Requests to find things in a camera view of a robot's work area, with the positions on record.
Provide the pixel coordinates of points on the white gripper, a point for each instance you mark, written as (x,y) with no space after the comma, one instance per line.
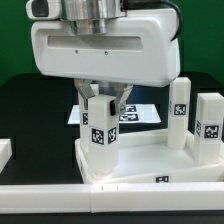
(138,48)

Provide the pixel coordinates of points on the white desk top tray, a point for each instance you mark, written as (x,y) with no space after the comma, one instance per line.
(143,157)

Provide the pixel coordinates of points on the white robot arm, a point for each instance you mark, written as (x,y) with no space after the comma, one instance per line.
(90,17)

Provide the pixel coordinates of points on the white marker sheet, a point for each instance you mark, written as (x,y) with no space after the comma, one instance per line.
(135,113)

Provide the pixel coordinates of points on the white left barrier block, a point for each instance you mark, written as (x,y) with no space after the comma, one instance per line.
(5,152)

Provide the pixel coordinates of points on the white front barrier rail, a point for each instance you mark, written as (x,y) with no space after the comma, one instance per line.
(97,198)

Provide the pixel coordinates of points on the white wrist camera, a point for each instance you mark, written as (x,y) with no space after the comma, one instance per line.
(43,9)

